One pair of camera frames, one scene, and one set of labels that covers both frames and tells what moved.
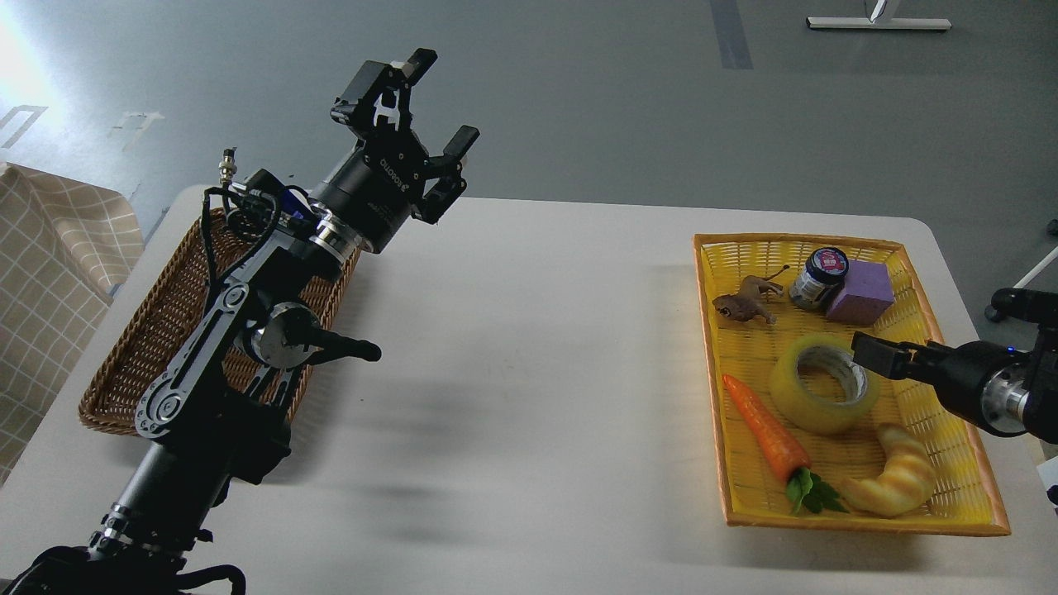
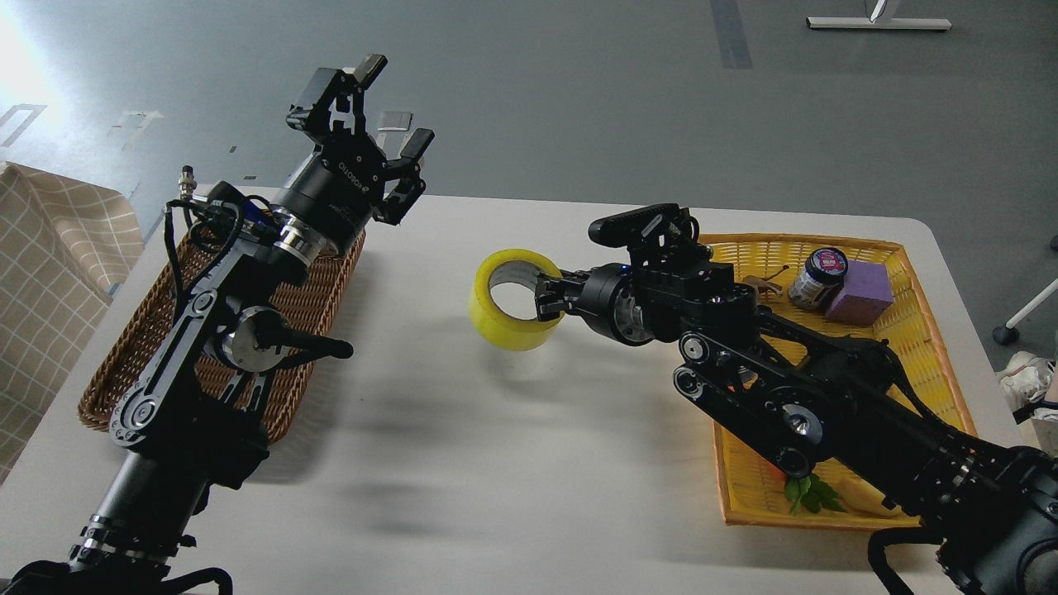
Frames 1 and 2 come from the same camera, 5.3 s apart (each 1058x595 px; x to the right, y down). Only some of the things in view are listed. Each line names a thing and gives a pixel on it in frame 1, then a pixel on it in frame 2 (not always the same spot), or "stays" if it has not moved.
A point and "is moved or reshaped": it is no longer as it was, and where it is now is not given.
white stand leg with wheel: [1051, 227] → [1008, 334]
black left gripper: [374, 188] → [333, 196]
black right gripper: [985, 382] → [609, 302]
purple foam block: [868, 293] stays
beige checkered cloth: [64, 244] stays
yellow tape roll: [831, 355] is moved or reshaped
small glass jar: [822, 279] stays
